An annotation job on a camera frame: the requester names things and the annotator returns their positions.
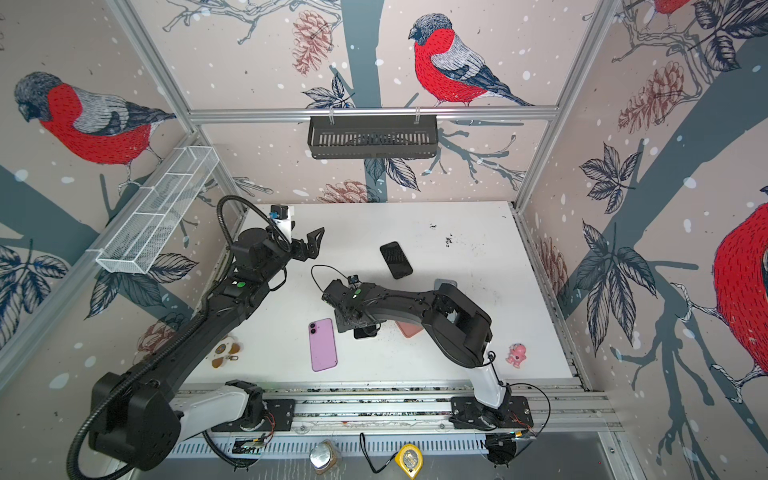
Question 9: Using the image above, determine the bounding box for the yellow tape measure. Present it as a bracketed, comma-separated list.
[395, 443, 424, 479]

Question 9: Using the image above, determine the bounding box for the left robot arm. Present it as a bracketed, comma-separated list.
[66, 195, 325, 479]

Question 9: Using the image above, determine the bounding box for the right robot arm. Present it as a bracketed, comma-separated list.
[322, 280, 511, 431]

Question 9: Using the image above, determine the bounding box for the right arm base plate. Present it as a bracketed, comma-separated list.
[449, 395, 534, 431]

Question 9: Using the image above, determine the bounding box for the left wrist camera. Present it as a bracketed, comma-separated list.
[269, 204, 295, 243]

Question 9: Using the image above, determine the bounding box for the black wire basket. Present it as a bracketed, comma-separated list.
[307, 116, 439, 160]

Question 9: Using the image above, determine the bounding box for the grey blue phone case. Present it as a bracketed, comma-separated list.
[433, 278, 458, 290]

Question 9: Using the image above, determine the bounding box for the white mesh tray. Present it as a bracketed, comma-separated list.
[96, 146, 219, 274]

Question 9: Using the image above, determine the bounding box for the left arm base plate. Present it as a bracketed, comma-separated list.
[235, 399, 296, 433]

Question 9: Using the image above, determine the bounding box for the silver round object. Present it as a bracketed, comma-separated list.
[309, 440, 339, 475]

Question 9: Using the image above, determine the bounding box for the purple phone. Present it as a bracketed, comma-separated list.
[308, 318, 338, 372]

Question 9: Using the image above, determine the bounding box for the black screen phone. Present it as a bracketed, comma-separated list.
[353, 324, 380, 340]

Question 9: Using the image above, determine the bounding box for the salmon pink phone case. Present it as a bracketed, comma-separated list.
[396, 321, 423, 338]

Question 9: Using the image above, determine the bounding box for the pink toy figure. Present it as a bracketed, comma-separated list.
[506, 343, 527, 369]

